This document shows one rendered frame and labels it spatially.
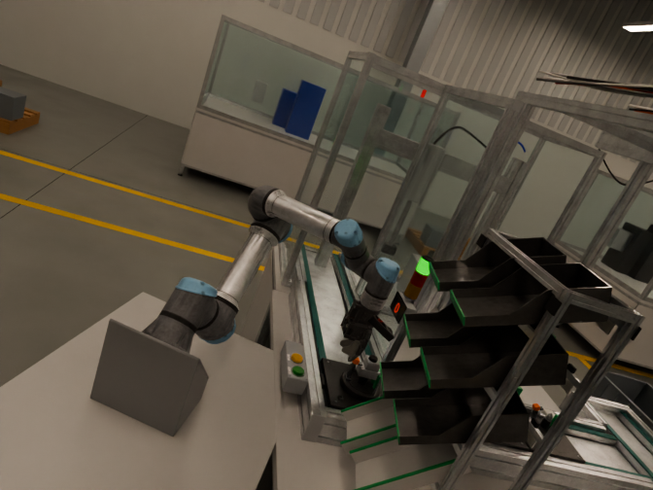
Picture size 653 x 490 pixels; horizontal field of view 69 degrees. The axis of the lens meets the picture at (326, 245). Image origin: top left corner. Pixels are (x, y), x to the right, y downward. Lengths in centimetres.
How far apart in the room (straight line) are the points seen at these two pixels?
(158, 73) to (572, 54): 785
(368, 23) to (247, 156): 409
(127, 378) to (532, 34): 989
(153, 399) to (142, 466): 16
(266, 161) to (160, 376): 516
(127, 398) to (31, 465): 25
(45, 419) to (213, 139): 516
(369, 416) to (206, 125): 520
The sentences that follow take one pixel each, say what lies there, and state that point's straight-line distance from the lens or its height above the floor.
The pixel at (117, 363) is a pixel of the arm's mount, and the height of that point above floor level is 100.
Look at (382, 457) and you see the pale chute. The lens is 133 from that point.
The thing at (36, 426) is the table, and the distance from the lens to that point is 140.
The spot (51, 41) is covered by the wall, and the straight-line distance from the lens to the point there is 976.
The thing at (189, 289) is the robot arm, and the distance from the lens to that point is 143.
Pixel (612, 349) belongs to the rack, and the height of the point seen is 158.
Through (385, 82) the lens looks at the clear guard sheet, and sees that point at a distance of 266.
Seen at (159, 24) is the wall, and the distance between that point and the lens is 929.
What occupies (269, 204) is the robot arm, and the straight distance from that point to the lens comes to 153.
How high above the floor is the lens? 186
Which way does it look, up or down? 19 degrees down
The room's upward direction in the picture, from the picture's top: 22 degrees clockwise
